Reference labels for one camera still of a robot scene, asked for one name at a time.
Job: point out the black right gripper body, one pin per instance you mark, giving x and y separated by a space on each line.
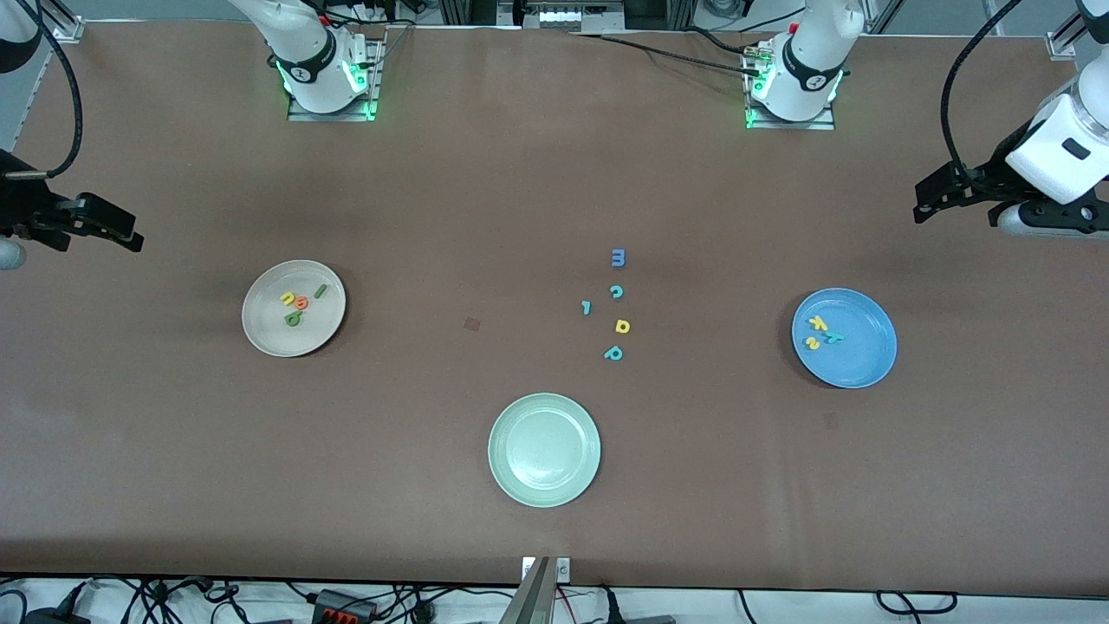
19 208

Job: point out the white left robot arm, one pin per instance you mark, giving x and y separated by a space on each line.
814 61

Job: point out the blue plate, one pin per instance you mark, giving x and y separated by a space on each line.
858 360

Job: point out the beige brown plate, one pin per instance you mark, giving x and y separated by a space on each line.
277 338

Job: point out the teal foam letter d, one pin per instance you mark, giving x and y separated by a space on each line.
610 354

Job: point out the black power adapter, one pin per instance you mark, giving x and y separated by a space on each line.
52 617

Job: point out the grey electronics box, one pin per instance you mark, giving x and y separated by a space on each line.
572 17

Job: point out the black orange power strip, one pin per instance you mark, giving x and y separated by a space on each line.
333 601

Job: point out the pale green plate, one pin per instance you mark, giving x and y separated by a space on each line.
544 450

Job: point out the black plug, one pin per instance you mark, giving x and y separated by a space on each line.
612 607

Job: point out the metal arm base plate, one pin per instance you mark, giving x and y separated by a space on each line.
333 116
823 125

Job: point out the aluminium profile bracket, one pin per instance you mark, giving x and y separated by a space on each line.
68 28
1059 43

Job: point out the white mounting bracket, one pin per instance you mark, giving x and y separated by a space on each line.
563 568

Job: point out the grey metal post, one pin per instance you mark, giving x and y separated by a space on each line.
533 598

